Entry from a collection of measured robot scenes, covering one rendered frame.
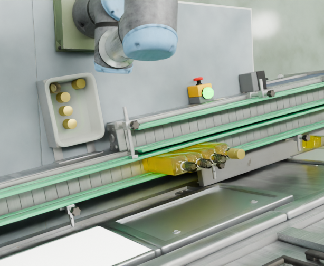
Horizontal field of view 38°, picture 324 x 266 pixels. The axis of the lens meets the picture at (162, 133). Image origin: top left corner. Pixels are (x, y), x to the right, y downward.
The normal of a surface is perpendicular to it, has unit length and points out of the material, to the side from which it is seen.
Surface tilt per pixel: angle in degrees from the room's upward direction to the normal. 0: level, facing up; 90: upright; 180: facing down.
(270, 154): 0
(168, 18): 7
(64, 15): 2
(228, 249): 90
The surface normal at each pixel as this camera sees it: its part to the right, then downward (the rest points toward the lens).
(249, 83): -0.83, 0.21
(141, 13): -0.31, 0.02
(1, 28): 0.54, 0.02
